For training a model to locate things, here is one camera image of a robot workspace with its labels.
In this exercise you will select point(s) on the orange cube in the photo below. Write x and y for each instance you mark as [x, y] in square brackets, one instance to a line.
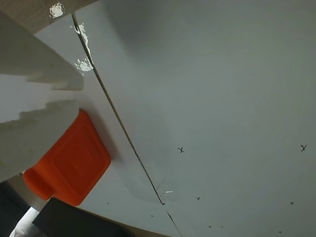
[76, 160]

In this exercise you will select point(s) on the black cardboard box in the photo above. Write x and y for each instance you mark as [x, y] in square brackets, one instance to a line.
[81, 224]

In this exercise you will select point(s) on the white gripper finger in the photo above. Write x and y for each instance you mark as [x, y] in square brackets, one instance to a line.
[37, 56]
[32, 138]

